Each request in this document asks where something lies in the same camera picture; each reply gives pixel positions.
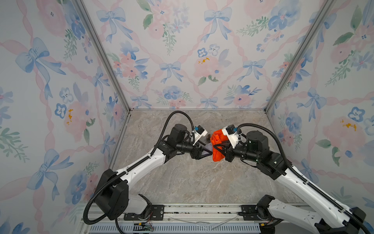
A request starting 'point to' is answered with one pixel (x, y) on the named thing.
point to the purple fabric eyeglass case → (208, 146)
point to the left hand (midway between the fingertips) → (210, 150)
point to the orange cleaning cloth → (217, 137)
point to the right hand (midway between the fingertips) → (217, 144)
